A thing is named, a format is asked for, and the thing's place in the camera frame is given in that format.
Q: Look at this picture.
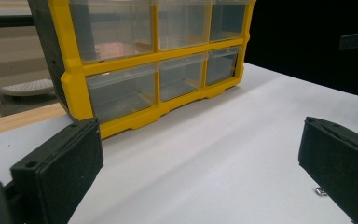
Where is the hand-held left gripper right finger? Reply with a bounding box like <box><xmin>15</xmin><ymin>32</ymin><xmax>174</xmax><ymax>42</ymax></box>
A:
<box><xmin>297</xmin><ymin>116</ymin><xmax>358</xmax><ymax>224</ymax></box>

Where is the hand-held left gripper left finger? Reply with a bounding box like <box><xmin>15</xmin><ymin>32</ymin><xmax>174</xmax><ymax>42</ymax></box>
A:
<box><xmin>9</xmin><ymin>117</ymin><xmax>104</xmax><ymax>224</ymax></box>

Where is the white perforated round stool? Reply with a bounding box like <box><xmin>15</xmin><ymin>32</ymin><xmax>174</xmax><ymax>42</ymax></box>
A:
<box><xmin>0</xmin><ymin>77</ymin><xmax>56</xmax><ymax>98</ymax></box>

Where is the yellow drawer cabinet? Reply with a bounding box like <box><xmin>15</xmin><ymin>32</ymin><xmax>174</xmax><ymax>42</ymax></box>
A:
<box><xmin>27</xmin><ymin>0</ymin><xmax>257</xmax><ymax>140</ymax></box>

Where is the wide clear plastic drawer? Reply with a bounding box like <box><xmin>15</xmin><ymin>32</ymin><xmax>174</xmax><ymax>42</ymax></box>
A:
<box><xmin>85</xmin><ymin>63</ymin><xmax>158</xmax><ymax>124</ymax></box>
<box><xmin>68</xmin><ymin>0</ymin><xmax>156</xmax><ymax>63</ymax></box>

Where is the black horizontal bar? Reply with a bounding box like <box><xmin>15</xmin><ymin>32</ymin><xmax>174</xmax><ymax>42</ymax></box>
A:
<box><xmin>0</xmin><ymin>14</ymin><xmax>35</xmax><ymax>29</ymax></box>

